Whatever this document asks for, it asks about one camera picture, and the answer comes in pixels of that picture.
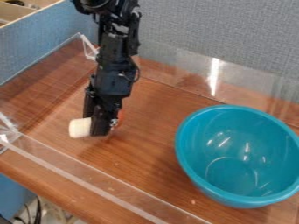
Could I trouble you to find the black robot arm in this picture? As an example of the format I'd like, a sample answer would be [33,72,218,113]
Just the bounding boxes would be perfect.
[69,0,141,138]

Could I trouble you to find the clear acrylic barrier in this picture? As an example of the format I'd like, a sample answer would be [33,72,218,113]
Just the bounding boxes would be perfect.
[0,34,94,123]
[134,38,299,128]
[0,112,209,224]

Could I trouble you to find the clear acrylic front barrier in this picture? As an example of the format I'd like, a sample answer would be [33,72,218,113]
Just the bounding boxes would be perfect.
[0,112,209,224]

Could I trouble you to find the clear acrylic left barrier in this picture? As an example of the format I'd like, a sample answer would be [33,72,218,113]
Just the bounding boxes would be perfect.
[0,34,94,123]

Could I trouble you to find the white brown toy mushroom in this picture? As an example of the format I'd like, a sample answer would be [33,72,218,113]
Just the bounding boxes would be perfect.
[68,108,126,139]

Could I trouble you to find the clear acrylic back barrier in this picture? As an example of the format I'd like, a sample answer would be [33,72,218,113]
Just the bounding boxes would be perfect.
[134,38,299,128]

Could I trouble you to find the clear acrylic corner bracket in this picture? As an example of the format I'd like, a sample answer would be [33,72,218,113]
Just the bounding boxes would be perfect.
[78,34,98,61]

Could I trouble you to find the blue plastic bowl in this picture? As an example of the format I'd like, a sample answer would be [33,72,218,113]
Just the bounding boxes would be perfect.
[174,105,299,208]

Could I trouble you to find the black cables under table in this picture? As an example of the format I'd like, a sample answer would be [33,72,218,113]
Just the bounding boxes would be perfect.
[0,195,44,224]

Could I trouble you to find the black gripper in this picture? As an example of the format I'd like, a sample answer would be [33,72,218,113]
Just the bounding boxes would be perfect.
[81,62,137,137]

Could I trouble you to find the wooden shelf unit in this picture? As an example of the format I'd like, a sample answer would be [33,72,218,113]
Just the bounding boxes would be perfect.
[0,0,65,29]

